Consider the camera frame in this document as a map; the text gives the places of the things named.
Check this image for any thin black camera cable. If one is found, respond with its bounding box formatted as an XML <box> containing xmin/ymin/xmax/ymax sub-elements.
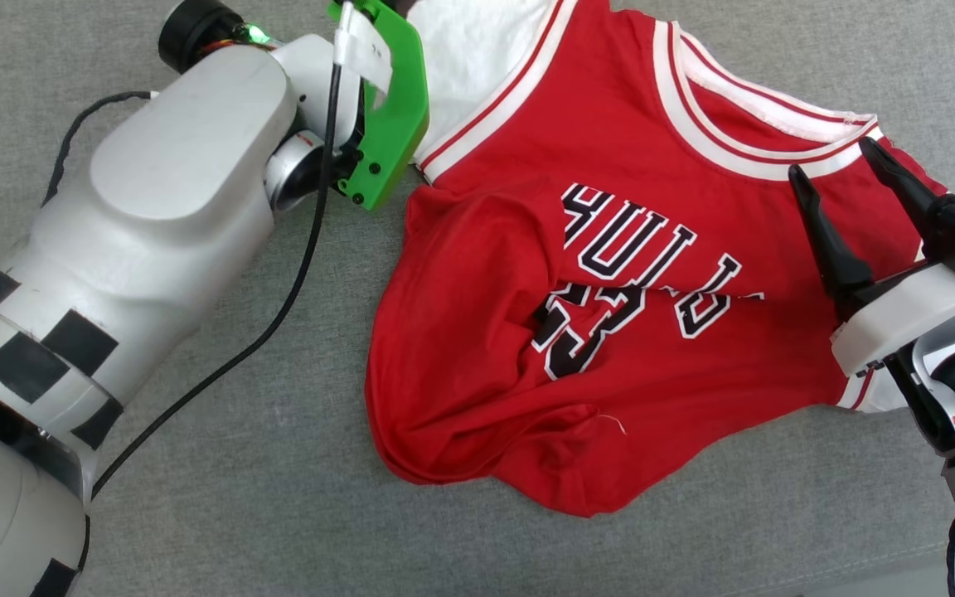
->
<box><xmin>90</xmin><ymin>0</ymin><xmax>354</xmax><ymax>501</ymax></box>

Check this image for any white cable label tag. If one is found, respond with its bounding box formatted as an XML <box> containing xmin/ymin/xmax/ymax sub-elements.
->
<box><xmin>335</xmin><ymin>10</ymin><xmax>394</xmax><ymax>110</ymax></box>

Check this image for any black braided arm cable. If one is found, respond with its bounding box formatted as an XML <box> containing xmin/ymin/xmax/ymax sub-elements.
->
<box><xmin>41</xmin><ymin>90</ymin><xmax>153</xmax><ymax>208</ymax></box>

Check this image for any red and white basketball jersey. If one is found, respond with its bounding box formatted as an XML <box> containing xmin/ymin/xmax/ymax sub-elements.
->
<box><xmin>364</xmin><ymin>0</ymin><xmax>948</xmax><ymax>519</ymax></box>

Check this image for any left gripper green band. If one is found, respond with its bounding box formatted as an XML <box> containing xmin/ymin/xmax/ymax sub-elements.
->
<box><xmin>158</xmin><ymin>0</ymin><xmax>430</xmax><ymax>210</ymax></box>

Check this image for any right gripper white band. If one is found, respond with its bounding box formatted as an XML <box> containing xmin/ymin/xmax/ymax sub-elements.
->
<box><xmin>788</xmin><ymin>136</ymin><xmax>955</xmax><ymax>378</ymax></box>

